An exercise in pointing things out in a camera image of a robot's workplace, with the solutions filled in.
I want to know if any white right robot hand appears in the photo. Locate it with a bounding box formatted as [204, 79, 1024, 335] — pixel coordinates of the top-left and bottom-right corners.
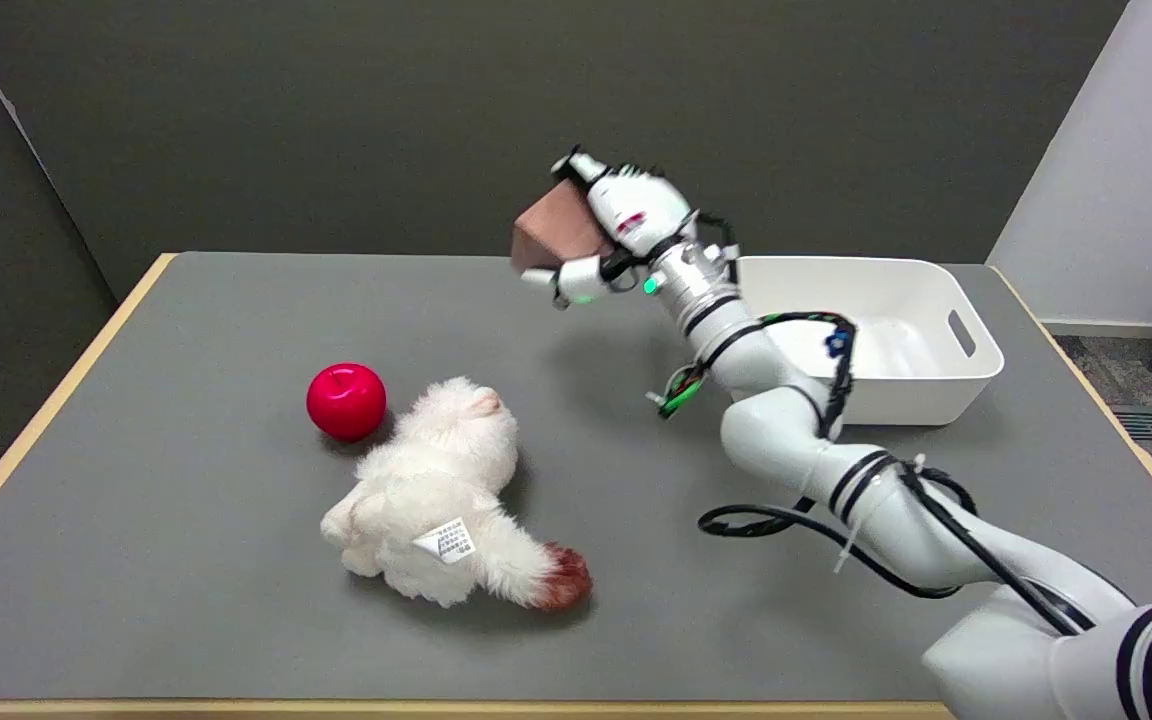
[521, 146, 699, 310]

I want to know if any brown wooden cube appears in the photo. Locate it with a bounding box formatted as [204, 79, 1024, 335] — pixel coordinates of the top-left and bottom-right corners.
[511, 186, 616, 273]

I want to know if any white plastic box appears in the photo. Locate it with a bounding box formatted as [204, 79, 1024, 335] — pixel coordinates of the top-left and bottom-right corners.
[735, 256, 1005, 427]

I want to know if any red toy apple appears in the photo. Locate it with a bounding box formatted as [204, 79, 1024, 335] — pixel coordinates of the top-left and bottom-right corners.
[306, 362, 388, 443]

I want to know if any white plush toy animal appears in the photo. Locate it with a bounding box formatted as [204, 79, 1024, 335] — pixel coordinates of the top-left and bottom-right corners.
[321, 377, 594, 612]

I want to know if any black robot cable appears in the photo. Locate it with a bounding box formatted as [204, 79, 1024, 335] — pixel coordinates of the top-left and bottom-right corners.
[648, 213, 1087, 637]

